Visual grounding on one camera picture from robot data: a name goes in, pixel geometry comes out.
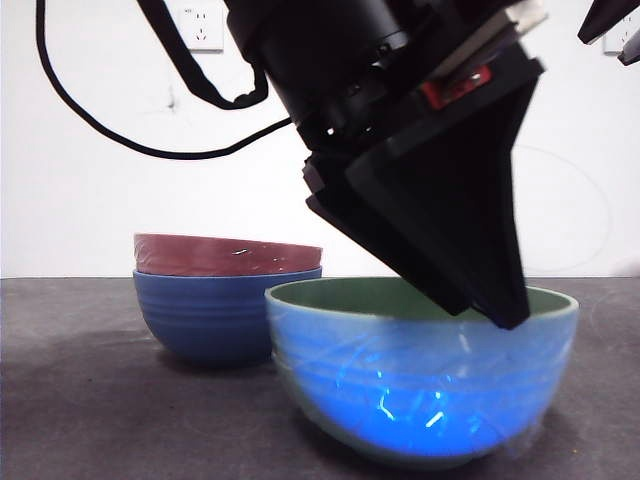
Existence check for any green ribbed bowl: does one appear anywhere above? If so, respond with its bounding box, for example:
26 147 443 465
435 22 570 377
263 277 581 460

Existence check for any red ribbed bowl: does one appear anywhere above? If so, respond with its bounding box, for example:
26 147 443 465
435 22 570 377
133 232 324 277

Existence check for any blue ribbed bowl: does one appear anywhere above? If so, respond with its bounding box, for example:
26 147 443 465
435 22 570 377
131 266 324 370

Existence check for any white wall socket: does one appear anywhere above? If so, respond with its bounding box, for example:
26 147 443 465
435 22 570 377
179 2 225 54
602 20 640 56

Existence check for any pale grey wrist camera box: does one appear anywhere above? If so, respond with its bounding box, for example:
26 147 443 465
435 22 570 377
435 0 550 81

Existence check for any thin black cable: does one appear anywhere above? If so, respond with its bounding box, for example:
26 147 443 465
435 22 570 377
35 0 296 162

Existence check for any wide black cable sleeve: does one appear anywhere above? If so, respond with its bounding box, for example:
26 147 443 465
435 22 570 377
135 0 271 111

